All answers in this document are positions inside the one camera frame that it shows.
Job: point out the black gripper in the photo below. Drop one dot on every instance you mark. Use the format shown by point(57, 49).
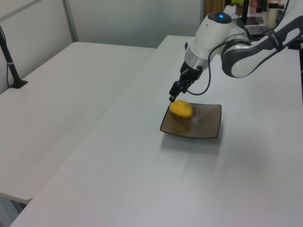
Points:
point(190, 74)

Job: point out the yellow potato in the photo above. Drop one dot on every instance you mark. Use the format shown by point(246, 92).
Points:
point(181, 108)

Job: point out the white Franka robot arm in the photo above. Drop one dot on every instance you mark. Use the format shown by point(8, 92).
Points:
point(213, 30)

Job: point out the brown wooden panel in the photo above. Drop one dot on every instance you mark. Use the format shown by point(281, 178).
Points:
point(213, 6)

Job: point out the black upright stand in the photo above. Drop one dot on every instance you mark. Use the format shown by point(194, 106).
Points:
point(245, 10)

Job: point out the green object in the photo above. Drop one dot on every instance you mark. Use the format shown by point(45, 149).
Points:
point(237, 2)

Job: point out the pink bottle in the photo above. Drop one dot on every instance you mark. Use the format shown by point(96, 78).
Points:
point(253, 6)

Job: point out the white bottle with black cap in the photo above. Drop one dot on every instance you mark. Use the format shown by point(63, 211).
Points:
point(272, 14)

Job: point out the black pole with base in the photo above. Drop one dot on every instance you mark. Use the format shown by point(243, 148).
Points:
point(10, 65)

